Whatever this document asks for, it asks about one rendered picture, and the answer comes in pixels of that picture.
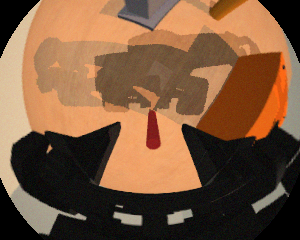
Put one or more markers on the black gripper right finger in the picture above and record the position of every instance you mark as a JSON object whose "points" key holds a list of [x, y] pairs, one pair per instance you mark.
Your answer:
{"points": [[211, 154]]}

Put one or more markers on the red peg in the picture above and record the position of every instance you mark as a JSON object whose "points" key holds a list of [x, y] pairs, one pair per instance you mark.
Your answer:
{"points": [[153, 141]]}

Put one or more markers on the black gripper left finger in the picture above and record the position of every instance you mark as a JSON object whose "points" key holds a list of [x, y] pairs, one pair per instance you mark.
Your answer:
{"points": [[91, 151]]}

